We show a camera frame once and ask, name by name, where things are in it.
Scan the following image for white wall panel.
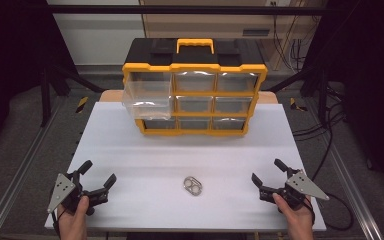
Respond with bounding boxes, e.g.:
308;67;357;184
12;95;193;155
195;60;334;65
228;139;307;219
46;0;147;66

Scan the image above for person's left hand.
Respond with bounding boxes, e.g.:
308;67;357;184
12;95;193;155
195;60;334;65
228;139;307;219
57;195;91;240

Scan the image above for yellow and black drawer organizer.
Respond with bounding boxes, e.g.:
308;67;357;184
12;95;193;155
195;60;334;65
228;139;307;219
121;37;269;137

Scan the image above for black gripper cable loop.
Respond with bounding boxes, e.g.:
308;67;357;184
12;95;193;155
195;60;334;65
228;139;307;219
313;191;355;232

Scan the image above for hanging wall cables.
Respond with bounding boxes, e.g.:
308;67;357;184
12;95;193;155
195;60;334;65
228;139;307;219
269;1;316;74

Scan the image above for black floor cables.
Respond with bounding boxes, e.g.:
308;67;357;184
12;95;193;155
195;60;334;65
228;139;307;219
291;81;349;183

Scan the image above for person's right hand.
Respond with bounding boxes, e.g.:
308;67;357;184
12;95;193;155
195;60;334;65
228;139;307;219
272;192;315;240

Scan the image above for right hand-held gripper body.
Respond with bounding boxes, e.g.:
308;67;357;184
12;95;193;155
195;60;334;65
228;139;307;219
258;167;331;211

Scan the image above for wooden table board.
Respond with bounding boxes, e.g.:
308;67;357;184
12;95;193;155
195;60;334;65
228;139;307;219
98;89;279;105

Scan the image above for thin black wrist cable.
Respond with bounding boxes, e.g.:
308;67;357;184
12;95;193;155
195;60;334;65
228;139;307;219
51;209;62;239

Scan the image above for black horizontal bar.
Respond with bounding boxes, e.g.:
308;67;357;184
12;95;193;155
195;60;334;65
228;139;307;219
46;4;348;16

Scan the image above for black curtain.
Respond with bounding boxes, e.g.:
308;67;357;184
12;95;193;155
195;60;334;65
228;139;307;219
305;0;384;196
0;0;78;159

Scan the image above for grid of closed clear drawers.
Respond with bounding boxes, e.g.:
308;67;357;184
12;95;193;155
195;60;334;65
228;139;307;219
143;71;260;131

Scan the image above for pulled-out clear plastic drawer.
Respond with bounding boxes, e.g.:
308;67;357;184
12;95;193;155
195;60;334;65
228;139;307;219
121;71;174;121

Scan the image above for yellow black striped tape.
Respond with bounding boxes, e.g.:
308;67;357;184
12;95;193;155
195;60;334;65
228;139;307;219
289;97;309;113
75;96;90;115

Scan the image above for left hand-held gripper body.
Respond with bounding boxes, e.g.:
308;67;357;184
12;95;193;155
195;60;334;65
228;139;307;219
47;171;110;216

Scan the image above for black metal stand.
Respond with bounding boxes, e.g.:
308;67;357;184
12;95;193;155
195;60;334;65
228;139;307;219
265;62;335;128
39;62;106;128

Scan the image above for aluminium floor rail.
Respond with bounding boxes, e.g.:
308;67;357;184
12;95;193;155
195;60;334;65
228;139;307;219
326;141;384;240
0;96;65;240

